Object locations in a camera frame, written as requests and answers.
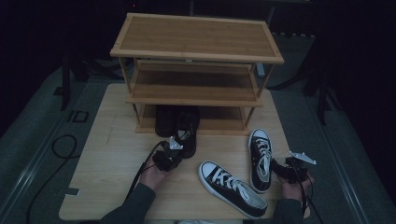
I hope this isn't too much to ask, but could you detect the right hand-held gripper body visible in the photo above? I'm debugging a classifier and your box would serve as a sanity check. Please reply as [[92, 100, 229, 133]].
[[284, 151, 318, 185]]

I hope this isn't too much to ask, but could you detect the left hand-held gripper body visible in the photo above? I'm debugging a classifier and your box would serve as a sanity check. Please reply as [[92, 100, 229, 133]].
[[152, 135, 184, 172]]

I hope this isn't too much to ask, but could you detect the black white canvas sneaker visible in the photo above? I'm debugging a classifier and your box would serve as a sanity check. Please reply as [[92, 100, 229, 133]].
[[198, 160, 269, 219], [247, 128, 275, 194]]

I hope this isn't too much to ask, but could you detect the black leather shoe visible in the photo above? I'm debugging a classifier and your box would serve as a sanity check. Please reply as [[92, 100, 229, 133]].
[[154, 105, 177, 138], [174, 105, 201, 160]]

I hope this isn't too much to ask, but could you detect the wooden three-tier shoe rack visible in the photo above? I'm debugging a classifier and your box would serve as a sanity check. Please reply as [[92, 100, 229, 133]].
[[109, 12, 285, 137]]

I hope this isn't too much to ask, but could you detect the person's right hand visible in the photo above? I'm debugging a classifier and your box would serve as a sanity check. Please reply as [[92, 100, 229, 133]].
[[277, 173, 315, 203]]

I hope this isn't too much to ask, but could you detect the person's left hand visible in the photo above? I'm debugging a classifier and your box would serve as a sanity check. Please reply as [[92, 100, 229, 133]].
[[138, 157, 167, 191]]

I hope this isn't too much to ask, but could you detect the black metal stand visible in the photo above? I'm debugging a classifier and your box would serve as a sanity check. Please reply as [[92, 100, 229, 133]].
[[53, 55, 73, 112]]

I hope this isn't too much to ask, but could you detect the left hand-held gripper cable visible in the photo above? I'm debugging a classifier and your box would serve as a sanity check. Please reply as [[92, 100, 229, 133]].
[[125, 140, 166, 200]]

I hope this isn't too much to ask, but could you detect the hand-held gripper cable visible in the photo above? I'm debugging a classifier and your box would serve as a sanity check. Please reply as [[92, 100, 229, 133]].
[[291, 166, 325, 224], [125, 140, 166, 200]]

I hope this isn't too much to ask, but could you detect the right hand-held gripper cable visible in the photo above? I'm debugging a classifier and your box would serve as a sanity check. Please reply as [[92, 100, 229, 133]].
[[291, 166, 325, 224]]

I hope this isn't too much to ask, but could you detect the black looped cable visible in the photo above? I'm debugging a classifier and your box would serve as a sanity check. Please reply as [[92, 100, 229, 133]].
[[25, 133, 79, 224]]

